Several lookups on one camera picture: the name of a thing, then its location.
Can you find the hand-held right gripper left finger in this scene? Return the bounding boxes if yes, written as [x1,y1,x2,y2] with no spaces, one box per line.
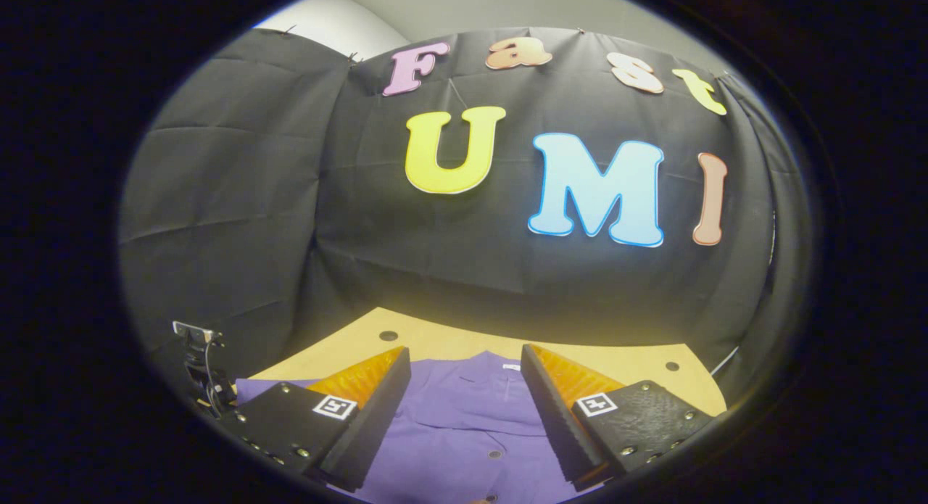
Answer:
[217,346,412,494]

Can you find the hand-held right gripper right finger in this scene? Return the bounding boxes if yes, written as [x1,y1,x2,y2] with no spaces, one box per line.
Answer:
[520,343,715,492]

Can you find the purple button shirt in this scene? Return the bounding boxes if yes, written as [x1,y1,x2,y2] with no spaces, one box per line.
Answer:
[236,350,602,504]

